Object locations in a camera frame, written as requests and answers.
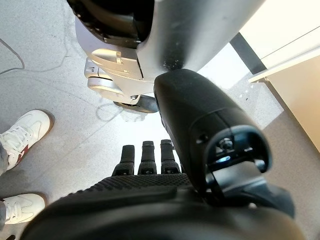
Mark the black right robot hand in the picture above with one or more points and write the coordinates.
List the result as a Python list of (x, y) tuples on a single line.
[(150, 207)]

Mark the plain white sneaker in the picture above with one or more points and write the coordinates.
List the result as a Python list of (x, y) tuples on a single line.
[(22, 207)]

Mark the white sneaker with red mark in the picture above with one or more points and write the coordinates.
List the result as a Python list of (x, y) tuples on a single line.
[(27, 132)]

